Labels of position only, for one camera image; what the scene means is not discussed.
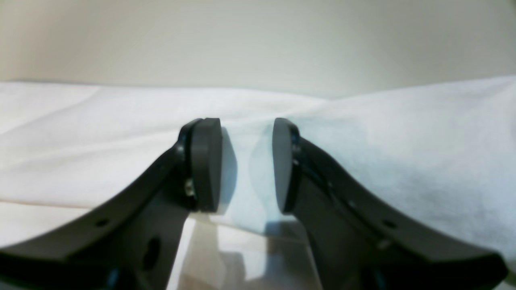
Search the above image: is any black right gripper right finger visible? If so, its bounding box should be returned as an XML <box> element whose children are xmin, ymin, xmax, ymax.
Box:
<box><xmin>272</xmin><ymin>118</ymin><xmax>508</xmax><ymax>290</ymax></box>

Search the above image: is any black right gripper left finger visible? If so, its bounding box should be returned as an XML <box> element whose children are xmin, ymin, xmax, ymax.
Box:
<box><xmin>0</xmin><ymin>118</ymin><xmax>223</xmax><ymax>290</ymax></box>

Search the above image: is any white t-shirt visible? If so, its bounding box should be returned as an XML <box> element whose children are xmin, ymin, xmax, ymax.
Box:
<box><xmin>0</xmin><ymin>76</ymin><xmax>515</xmax><ymax>290</ymax></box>

